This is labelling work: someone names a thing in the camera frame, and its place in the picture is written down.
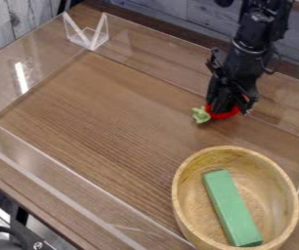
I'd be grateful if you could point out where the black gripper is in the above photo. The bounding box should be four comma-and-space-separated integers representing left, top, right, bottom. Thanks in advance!
206, 42, 274, 115

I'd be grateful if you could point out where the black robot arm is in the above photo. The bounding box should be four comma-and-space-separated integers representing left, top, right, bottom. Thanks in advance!
205, 0, 294, 119

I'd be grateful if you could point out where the oval wooden bowl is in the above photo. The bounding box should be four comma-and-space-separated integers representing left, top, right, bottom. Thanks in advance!
170, 146, 299, 250

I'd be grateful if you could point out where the green rectangular block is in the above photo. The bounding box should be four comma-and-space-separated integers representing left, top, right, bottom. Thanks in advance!
202, 170, 264, 247

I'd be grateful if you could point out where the clear acrylic table enclosure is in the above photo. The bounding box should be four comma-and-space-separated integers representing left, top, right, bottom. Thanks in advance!
0, 7, 299, 250

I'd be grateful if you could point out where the clear acrylic corner bracket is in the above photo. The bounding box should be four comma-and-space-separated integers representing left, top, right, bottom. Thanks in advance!
62, 13, 109, 51

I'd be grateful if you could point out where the black metal table bracket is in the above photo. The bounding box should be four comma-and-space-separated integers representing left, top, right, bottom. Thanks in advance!
10, 206, 55, 250

